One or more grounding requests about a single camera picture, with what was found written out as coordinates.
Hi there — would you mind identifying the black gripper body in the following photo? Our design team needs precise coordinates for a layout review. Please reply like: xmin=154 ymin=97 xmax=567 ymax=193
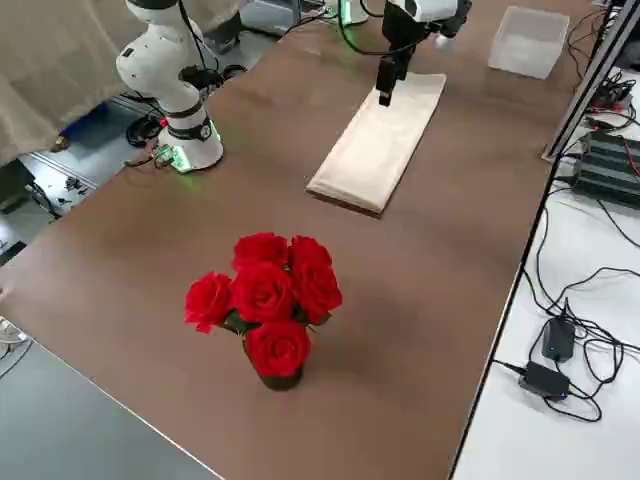
xmin=382 ymin=0 xmax=427 ymax=60

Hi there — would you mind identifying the cream tablecloth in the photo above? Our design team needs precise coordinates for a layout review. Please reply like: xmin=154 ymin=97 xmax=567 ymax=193
xmin=305 ymin=72 xmax=448 ymax=218

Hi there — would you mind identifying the clear plastic box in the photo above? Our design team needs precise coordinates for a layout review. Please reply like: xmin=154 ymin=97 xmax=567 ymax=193
xmin=487 ymin=5 xmax=571 ymax=80

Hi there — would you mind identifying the black finned electronics box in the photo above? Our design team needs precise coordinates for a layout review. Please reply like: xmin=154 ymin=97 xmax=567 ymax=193
xmin=569 ymin=158 xmax=640 ymax=206
xmin=579 ymin=128 xmax=640 ymax=169

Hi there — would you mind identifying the red rose bouquet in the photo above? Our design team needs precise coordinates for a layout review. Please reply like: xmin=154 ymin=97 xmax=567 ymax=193
xmin=183 ymin=231 xmax=344 ymax=379

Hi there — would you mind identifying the blue crate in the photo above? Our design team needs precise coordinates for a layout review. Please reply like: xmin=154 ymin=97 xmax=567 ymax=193
xmin=58 ymin=98 xmax=110 ymax=140

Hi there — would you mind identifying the black power adapter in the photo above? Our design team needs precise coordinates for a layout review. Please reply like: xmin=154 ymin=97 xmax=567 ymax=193
xmin=517 ymin=361 xmax=571 ymax=400
xmin=541 ymin=317 xmax=577 ymax=364

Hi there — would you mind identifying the black vase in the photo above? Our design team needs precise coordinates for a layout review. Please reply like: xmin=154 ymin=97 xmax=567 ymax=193
xmin=243 ymin=334 xmax=306 ymax=392

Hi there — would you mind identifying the white desk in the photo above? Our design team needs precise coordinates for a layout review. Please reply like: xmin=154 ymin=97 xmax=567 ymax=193
xmin=449 ymin=64 xmax=640 ymax=480

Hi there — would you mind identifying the aluminium frame post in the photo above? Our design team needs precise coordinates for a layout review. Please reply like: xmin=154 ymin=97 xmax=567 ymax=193
xmin=541 ymin=0 xmax=640 ymax=162

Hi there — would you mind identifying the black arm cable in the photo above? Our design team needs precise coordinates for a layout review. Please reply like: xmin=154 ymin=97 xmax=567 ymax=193
xmin=174 ymin=0 xmax=396 ymax=89

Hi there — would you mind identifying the black red cable bundle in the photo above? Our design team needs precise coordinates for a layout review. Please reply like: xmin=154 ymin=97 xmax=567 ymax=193
xmin=584 ymin=64 xmax=640 ymax=131

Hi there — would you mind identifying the black desk cable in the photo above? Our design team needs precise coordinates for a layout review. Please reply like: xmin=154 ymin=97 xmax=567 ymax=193
xmin=569 ymin=319 xmax=626 ymax=424
xmin=534 ymin=197 xmax=569 ymax=321
xmin=547 ymin=267 xmax=636 ymax=311

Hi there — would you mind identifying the black cable coil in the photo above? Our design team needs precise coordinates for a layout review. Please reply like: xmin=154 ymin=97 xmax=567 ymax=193
xmin=125 ymin=114 xmax=164 ymax=149

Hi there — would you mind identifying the base cable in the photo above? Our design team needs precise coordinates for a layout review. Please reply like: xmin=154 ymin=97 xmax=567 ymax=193
xmin=123 ymin=145 xmax=171 ymax=169

